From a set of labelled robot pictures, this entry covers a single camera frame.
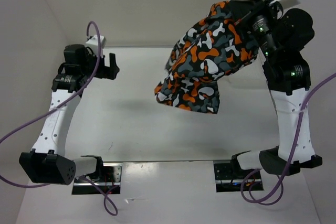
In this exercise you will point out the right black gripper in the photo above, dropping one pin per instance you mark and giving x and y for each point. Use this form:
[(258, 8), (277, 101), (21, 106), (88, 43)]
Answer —
[(242, 9)]

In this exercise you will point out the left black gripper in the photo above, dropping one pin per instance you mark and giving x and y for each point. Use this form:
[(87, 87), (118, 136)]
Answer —
[(109, 72)]

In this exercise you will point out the orange camouflage shorts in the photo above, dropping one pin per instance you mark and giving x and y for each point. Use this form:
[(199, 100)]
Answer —
[(212, 48)]

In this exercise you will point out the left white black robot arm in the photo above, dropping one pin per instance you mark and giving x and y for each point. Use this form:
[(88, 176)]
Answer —
[(46, 163)]

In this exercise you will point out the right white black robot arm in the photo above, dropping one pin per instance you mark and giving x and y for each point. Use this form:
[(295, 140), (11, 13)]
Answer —
[(281, 33)]

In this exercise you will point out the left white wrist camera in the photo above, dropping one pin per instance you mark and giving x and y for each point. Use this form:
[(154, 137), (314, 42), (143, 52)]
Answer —
[(92, 41)]

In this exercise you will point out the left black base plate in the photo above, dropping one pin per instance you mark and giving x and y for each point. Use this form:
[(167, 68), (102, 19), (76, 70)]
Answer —
[(109, 181)]

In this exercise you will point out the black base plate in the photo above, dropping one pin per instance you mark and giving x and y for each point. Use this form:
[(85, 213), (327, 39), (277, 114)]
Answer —
[(227, 180), (109, 181)]

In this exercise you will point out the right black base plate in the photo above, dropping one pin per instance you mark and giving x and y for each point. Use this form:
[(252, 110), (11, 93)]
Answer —
[(227, 180)]

